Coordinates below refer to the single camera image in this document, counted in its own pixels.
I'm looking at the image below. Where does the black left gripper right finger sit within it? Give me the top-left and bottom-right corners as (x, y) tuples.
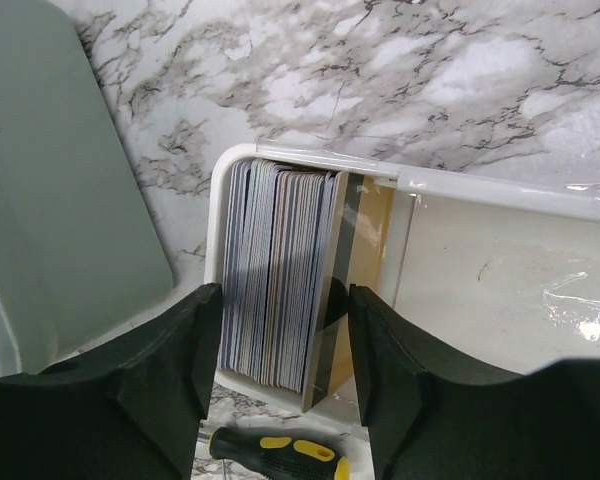
(348, 286), (600, 479)

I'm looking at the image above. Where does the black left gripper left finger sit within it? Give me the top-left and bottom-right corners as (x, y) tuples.
(0, 283), (223, 479)

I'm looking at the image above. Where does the white rectangular card tray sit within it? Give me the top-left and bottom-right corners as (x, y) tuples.
(205, 144), (600, 479)

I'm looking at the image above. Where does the gold card with stripe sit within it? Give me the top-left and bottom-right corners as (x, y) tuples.
(302, 173), (394, 412)

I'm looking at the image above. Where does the stack of credit cards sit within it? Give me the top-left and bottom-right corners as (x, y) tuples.
(219, 159), (344, 393)

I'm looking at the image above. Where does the black yellow marker pen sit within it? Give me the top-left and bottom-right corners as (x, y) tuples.
(209, 426), (351, 480)

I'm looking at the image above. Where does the green plastic storage box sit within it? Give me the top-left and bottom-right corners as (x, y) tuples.
(0, 1), (174, 377)

